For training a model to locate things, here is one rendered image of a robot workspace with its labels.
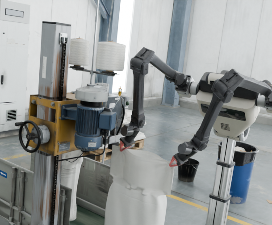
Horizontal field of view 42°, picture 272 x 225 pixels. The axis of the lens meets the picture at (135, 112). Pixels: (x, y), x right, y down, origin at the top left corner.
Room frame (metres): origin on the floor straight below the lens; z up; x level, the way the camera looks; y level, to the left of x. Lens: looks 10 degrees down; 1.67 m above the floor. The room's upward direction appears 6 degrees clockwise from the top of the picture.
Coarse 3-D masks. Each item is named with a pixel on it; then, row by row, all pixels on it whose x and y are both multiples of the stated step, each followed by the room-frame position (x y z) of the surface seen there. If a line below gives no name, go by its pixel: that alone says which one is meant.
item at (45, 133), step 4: (32, 128) 1.92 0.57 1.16; (40, 128) 1.88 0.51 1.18; (44, 128) 1.89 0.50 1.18; (32, 132) 1.92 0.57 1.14; (36, 132) 1.90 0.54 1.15; (40, 132) 1.88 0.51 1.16; (44, 132) 1.88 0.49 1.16; (48, 132) 1.90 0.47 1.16; (44, 136) 1.87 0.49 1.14; (48, 136) 1.89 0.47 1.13; (32, 140) 1.90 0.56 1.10; (36, 140) 1.90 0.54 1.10; (44, 140) 1.87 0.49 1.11; (48, 140) 1.90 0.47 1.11
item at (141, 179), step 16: (112, 160) 2.22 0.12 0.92; (128, 160) 2.11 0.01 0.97; (144, 160) 2.02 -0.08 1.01; (160, 160) 2.01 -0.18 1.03; (128, 176) 2.09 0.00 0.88; (144, 176) 2.02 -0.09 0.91; (160, 176) 2.01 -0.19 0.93; (112, 192) 2.11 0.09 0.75; (128, 192) 2.05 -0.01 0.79; (144, 192) 1.99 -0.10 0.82; (160, 192) 2.00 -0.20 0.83; (112, 208) 2.10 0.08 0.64; (128, 208) 2.03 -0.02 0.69; (144, 208) 1.97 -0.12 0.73; (160, 208) 1.97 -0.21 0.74; (112, 224) 2.09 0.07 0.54; (128, 224) 2.02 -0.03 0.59; (144, 224) 1.97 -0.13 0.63; (160, 224) 1.98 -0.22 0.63
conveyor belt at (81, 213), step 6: (78, 210) 2.54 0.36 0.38; (84, 210) 2.55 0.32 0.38; (78, 216) 2.45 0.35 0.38; (84, 216) 2.46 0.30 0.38; (90, 216) 2.47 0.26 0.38; (96, 216) 2.48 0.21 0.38; (72, 222) 2.35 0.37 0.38; (78, 222) 2.36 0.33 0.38; (84, 222) 2.37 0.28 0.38; (90, 222) 2.38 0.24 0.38; (96, 222) 2.39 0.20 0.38; (102, 222) 2.39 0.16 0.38
